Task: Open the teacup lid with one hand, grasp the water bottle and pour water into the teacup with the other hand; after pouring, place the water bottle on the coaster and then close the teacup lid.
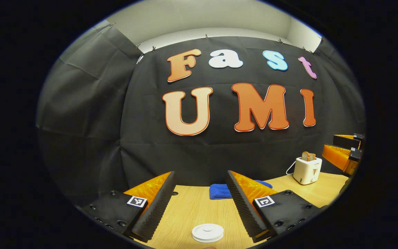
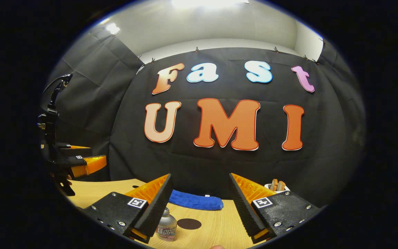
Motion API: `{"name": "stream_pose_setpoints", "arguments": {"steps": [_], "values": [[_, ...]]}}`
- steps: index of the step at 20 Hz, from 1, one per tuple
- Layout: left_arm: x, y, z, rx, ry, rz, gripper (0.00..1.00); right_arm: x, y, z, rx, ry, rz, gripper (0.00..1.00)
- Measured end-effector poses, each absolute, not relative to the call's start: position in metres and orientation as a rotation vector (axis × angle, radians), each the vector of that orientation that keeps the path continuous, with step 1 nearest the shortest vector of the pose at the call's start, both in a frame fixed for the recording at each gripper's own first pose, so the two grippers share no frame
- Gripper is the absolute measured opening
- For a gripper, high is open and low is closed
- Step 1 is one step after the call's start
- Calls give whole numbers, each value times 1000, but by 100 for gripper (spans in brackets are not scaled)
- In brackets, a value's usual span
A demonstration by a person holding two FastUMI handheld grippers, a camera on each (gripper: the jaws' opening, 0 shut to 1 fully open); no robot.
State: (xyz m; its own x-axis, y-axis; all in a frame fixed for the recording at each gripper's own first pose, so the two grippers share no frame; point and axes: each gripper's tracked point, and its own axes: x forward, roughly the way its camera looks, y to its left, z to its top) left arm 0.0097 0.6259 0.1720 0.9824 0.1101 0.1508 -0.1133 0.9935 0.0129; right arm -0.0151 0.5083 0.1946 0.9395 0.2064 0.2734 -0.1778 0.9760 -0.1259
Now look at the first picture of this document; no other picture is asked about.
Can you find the toasted bread slice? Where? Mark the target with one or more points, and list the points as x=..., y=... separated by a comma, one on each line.
x=308, y=156

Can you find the white toaster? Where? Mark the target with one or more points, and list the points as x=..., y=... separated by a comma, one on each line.
x=308, y=171

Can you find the blue towel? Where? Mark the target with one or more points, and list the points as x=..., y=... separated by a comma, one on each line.
x=219, y=191

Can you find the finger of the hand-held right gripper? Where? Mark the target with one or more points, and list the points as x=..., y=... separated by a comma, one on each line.
x=347, y=141
x=344, y=157

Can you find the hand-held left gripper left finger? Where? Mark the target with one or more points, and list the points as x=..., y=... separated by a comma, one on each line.
x=157, y=207

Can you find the white teacup lid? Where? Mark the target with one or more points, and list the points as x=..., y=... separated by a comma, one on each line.
x=207, y=232

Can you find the black backdrop cloth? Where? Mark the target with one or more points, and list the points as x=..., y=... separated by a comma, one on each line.
x=219, y=152

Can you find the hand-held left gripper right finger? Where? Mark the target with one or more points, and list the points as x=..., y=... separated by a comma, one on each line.
x=245, y=207

